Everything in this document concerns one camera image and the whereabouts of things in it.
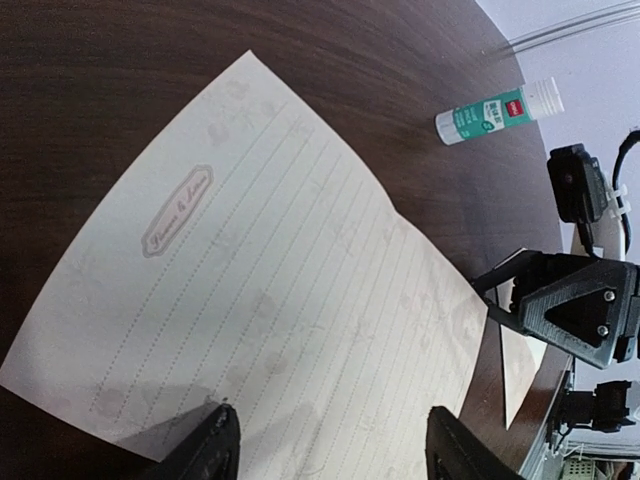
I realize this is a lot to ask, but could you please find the beige envelope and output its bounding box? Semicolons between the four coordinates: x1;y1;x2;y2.
500;326;547;429

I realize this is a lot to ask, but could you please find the right black braided cable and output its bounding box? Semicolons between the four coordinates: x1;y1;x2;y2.
612;129;640;261

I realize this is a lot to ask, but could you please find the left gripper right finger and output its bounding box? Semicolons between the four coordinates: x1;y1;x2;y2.
425;406;522;480

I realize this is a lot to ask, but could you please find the right aluminium frame post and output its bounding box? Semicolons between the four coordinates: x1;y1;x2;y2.
508;1;639;53

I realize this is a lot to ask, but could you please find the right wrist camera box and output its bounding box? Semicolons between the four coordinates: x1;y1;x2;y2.
546;143;631;261

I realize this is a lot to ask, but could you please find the green white glue stick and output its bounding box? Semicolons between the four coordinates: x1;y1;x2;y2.
434;77;564;146

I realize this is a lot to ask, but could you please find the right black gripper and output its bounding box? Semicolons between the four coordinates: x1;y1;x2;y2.
471;249;639;369

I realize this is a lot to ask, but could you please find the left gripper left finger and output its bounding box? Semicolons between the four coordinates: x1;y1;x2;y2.
144;403;241;480

